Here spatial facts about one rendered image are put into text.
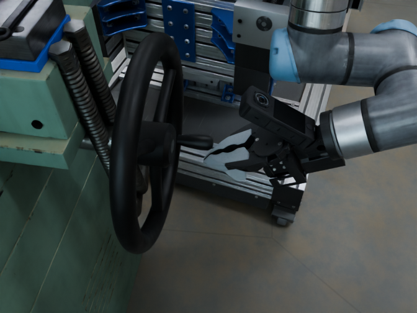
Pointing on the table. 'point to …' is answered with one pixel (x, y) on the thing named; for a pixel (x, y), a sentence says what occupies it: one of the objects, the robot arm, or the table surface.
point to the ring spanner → (13, 19)
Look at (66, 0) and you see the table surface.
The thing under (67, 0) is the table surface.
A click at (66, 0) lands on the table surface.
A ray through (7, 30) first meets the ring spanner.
